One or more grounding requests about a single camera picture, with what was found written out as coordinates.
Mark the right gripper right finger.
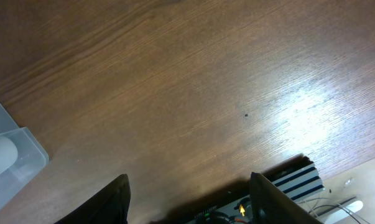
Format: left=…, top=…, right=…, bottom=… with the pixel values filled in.
left=249, top=172, right=322, bottom=224

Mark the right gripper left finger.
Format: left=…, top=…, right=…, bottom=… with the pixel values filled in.
left=55, top=174, right=131, bottom=224

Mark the striped metal block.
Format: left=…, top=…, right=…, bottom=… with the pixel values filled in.
left=272, top=161, right=325, bottom=202

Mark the clear plastic storage bin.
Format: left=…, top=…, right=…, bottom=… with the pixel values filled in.
left=0, top=104, right=49, bottom=209

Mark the electronics board with wires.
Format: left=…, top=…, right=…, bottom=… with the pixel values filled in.
left=186, top=197, right=368, bottom=224

